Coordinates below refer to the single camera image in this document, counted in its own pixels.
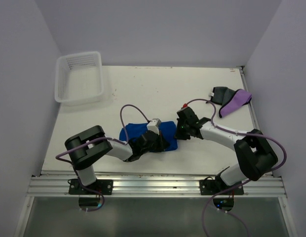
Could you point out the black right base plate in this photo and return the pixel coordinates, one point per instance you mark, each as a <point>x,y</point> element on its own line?
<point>211,186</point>

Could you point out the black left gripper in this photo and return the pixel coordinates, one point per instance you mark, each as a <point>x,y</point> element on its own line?
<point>163,143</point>

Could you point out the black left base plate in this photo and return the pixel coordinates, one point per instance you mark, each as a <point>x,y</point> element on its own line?
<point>104,186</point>

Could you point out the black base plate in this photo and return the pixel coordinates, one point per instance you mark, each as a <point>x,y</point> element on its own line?
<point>211,186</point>
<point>104,186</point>

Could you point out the blue towel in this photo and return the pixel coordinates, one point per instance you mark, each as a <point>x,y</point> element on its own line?
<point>167,129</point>

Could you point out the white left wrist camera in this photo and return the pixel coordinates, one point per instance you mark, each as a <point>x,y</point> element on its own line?
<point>153,125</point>

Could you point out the grey towel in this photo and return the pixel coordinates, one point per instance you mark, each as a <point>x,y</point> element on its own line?
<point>221,95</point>

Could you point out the purple towel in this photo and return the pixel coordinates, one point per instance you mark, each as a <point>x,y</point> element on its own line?
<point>239,99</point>

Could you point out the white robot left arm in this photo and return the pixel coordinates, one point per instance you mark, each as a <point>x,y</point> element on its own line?
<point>89,146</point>

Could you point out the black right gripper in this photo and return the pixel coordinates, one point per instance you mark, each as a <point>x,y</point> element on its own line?
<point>178,135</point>

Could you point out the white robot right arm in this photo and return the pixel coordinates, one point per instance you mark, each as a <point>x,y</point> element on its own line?
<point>254,154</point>

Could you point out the aluminium mounting rail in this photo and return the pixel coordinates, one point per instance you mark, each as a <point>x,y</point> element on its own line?
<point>150,186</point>

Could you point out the white plastic basket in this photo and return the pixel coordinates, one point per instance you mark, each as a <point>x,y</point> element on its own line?
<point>79,78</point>

